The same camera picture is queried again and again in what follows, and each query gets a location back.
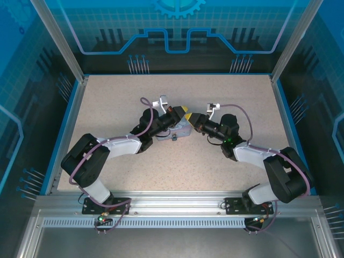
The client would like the lavender cartoon tin box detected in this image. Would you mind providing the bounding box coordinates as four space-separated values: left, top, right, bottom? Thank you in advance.
155 120 193 142

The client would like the small connector board with LED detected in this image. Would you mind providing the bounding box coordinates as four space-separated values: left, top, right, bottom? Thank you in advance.
252 214 270 224
98 212 112 225

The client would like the grey metal shelf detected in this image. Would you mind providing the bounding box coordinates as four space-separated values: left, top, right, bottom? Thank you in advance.
16 209 344 258

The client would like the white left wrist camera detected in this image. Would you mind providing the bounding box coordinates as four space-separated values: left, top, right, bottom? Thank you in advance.
152 95 169 113

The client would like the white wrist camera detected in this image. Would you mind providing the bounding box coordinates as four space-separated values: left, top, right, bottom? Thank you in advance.
206 102 221 119
152 95 169 113

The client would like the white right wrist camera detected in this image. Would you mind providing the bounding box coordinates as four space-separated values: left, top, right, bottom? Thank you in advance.
206 102 221 119

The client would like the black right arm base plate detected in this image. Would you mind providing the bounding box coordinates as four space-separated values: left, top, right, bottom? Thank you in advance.
224 197 273 216

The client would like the aluminium frame cross rail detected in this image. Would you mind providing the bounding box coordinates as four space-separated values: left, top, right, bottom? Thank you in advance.
34 190 323 219

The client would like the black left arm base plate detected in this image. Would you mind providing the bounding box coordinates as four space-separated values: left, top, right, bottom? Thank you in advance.
82 197 132 216

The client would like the blue printed gear enclosure panel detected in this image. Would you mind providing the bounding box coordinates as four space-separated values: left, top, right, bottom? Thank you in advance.
34 0 320 75

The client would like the blue printed enclosure side panel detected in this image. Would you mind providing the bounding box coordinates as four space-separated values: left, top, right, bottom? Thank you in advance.
0 0 81 216
274 0 344 232

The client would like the slotted grey cable duct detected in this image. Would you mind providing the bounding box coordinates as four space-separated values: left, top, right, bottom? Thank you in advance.
42 218 269 229

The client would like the aluminium frame post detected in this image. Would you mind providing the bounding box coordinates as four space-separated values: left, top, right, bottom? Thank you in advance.
270 0 325 83
28 0 90 83

